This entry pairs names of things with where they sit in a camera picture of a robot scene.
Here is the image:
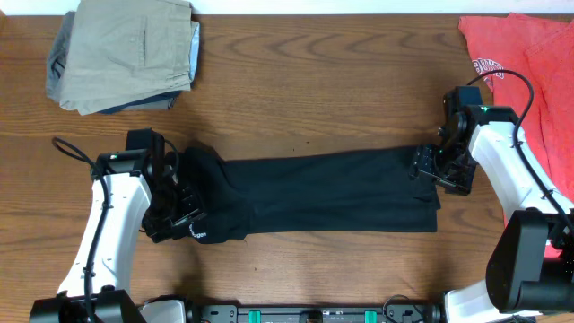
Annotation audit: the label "black polo shirt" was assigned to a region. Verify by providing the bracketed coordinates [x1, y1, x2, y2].
[180, 146, 440, 244]

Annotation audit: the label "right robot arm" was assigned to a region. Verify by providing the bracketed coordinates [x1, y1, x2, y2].
[411, 105, 573, 322]

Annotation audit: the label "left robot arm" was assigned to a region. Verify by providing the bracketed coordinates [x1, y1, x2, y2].
[30, 148, 191, 322]

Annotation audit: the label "folded dark blue garment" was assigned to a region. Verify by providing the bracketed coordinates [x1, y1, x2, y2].
[99, 91, 181, 115]

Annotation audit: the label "red printed t-shirt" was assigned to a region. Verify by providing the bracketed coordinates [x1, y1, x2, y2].
[459, 13, 573, 219]

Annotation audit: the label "folded khaki trousers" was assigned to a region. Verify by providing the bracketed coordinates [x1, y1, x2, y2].
[58, 0, 193, 115]

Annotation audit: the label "folded light blue garment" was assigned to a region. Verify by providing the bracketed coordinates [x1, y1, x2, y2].
[189, 21, 200, 81]

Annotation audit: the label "folded grey garment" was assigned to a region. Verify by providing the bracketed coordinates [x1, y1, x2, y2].
[46, 11, 75, 102]

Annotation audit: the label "right black cable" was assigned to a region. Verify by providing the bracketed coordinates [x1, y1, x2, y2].
[465, 68, 574, 234]

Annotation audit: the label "black cable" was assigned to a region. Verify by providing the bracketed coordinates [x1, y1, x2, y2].
[51, 136, 111, 323]
[465, 68, 574, 234]

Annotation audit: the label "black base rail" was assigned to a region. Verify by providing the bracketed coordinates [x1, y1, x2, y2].
[187, 301, 446, 323]

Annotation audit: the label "left black cable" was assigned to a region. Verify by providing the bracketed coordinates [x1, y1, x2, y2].
[51, 136, 111, 323]

